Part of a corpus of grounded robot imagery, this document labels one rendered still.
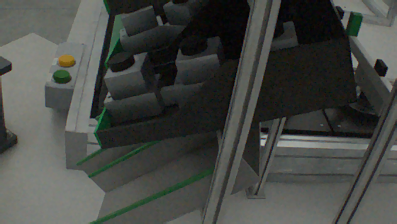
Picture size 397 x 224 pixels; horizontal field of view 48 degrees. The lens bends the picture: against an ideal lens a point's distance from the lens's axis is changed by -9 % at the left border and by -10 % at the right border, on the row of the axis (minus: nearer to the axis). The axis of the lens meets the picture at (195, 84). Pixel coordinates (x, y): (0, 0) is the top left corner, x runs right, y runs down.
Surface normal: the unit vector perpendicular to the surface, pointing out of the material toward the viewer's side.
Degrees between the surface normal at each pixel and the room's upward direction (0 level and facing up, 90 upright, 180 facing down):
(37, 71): 0
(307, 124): 0
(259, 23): 90
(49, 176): 0
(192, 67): 90
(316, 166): 90
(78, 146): 90
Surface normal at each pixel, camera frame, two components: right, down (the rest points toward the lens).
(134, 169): -0.10, 0.51
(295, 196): 0.14, -0.84
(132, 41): 0.18, 0.44
